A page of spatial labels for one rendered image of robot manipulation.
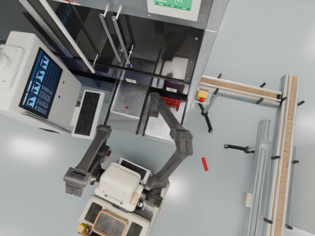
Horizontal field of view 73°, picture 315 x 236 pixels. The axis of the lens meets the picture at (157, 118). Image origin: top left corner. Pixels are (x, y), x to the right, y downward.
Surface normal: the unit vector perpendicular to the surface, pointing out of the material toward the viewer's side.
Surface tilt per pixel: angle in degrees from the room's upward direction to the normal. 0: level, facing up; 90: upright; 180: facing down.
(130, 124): 0
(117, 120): 0
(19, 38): 0
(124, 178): 42
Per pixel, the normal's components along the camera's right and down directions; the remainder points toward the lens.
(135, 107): -0.04, -0.25
